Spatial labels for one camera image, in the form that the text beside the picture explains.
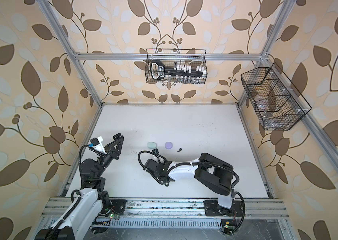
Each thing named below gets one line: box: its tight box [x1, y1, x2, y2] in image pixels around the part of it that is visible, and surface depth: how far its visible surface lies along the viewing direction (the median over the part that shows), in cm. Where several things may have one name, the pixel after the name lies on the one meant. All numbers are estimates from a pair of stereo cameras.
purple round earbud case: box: [164, 141, 173, 150], surface depth 98 cm
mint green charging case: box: [147, 141, 157, 149], surface depth 98 cm
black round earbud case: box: [112, 133, 124, 141], surface depth 78 cm
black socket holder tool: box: [150, 60, 207, 80], surface depth 84 cm
